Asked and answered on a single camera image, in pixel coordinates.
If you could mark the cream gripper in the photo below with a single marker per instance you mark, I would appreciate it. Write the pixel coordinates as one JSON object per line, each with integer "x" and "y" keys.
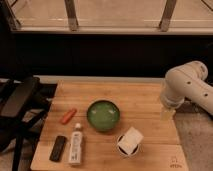
{"x": 167, "y": 113}

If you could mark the green ceramic bowl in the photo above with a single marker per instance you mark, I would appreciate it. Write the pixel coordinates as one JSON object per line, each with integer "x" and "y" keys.
{"x": 103, "y": 115}

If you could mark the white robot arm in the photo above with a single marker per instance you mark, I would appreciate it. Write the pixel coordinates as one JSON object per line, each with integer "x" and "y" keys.
{"x": 186, "y": 81}

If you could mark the orange carrot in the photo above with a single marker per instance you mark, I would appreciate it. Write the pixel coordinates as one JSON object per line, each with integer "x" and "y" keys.
{"x": 68, "y": 116}

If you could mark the white squeeze bottle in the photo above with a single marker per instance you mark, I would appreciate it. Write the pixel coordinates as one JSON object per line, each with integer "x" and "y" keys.
{"x": 75, "y": 153}

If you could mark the black remote control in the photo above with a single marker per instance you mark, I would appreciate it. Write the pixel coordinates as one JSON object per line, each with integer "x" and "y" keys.
{"x": 58, "y": 148}

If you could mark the black office chair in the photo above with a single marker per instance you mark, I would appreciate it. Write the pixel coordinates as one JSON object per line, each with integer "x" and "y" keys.
{"x": 21, "y": 107}

